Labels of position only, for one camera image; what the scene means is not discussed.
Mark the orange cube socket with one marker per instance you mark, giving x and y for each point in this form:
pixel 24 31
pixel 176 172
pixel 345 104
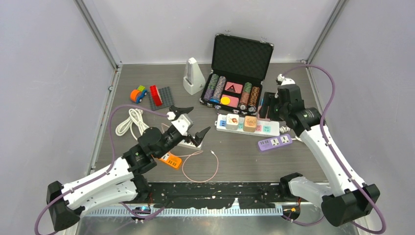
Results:
pixel 250 124

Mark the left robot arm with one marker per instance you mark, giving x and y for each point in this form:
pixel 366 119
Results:
pixel 122 180

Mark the orange power strip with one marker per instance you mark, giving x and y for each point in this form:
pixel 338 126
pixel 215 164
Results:
pixel 171 160

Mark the white cube socket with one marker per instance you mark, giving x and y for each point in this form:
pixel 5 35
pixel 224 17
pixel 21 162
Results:
pixel 232 121

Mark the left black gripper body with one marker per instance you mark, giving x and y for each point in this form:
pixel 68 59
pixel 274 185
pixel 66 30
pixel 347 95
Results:
pixel 173 140

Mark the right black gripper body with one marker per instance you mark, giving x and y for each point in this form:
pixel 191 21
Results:
pixel 276 111

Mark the toy car blocks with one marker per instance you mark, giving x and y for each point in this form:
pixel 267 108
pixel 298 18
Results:
pixel 137 95

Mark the purple power strip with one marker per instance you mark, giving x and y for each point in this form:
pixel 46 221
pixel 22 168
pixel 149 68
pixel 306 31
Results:
pixel 274 142

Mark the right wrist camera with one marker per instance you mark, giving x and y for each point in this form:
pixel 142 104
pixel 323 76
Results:
pixel 282 80

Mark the white power strip with usb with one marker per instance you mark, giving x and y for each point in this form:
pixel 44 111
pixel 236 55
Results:
pixel 190 145

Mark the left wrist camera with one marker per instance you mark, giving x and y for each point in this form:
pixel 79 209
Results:
pixel 181 122

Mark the white colourful power strip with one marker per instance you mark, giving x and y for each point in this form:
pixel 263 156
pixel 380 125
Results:
pixel 264 128

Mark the white metronome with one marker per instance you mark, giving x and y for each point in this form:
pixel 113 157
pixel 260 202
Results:
pixel 193 80

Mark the grey building baseplate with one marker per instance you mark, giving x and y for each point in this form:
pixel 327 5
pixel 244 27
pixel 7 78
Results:
pixel 167 99

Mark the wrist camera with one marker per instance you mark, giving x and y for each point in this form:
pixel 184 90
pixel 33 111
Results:
pixel 282 80
pixel 181 122

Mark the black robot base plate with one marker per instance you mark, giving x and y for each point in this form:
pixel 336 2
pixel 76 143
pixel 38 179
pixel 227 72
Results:
pixel 217 195

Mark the red toy brick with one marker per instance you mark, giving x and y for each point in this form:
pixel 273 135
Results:
pixel 155 94

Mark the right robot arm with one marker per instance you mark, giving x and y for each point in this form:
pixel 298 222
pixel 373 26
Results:
pixel 347 197

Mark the black poker chip case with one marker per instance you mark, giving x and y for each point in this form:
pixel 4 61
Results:
pixel 238 71

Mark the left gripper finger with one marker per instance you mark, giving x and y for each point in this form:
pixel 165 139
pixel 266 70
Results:
pixel 197 139
pixel 175 112

